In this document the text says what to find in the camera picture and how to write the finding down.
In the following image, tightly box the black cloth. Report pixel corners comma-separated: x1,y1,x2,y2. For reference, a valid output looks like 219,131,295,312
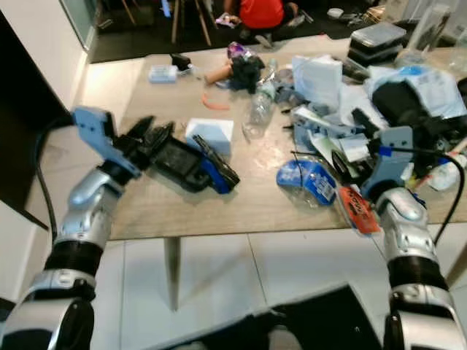
228,55,266,93

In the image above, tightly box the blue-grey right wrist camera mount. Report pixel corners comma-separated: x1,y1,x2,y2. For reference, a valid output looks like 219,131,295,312
365,126,417,198

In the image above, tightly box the purple wrapper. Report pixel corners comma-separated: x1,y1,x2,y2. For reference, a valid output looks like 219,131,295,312
226,42,255,61

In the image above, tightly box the black robot lower body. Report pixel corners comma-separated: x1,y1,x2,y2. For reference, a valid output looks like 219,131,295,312
150,284,384,350

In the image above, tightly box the orange strip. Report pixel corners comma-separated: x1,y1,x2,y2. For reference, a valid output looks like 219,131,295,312
202,93,232,112

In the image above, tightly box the person in red shirt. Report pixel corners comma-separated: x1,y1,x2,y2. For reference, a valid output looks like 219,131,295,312
223,0,300,46

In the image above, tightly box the white paper sheet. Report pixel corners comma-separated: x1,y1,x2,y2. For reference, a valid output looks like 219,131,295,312
185,118,234,158

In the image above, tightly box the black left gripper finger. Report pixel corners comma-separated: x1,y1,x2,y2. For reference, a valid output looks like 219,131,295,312
200,158,234,196
193,133,241,187

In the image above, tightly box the colourful magazine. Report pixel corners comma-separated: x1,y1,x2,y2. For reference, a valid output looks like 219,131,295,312
215,12,240,30

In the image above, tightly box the brown cardboard tube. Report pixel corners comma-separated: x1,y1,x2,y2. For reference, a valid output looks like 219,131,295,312
205,63,234,85

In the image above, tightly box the orange snack packet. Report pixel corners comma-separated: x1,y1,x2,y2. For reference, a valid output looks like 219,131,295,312
337,186,382,236

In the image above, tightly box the small white box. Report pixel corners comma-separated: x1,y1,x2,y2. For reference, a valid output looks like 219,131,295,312
148,64,180,83

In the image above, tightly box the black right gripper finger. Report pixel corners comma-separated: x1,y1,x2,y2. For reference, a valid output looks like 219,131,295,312
350,107,383,142
331,148,356,184

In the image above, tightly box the small black object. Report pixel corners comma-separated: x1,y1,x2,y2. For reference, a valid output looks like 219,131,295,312
169,52,193,72

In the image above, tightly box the clear plastic bottle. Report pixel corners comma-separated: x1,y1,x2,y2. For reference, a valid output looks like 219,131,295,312
242,60,278,141

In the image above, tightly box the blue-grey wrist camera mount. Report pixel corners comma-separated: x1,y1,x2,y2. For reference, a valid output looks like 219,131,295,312
365,126,417,198
72,106,141,179

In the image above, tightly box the black carpet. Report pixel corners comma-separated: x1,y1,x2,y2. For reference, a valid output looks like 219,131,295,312
89,7,409,65

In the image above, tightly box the grey table leg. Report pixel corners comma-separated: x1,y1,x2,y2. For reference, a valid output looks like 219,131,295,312
164,237,183,313

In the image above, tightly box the blue white printed plastic bag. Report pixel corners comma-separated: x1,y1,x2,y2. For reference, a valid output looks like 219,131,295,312
365,64,460,121

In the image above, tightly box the glass door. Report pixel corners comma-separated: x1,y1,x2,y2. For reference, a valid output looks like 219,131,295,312
58,0,99,50

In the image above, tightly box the wooden stool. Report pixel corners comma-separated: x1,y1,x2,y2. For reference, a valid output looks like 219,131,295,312
162,0,216,46

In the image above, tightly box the white crumpled plastic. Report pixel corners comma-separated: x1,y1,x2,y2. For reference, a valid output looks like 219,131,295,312
412,157,462,193

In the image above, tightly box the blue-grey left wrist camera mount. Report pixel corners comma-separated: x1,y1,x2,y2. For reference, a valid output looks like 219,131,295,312
72,106,141,179

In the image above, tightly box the black bag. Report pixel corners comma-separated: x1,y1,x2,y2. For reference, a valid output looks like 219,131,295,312
372,80,460,147

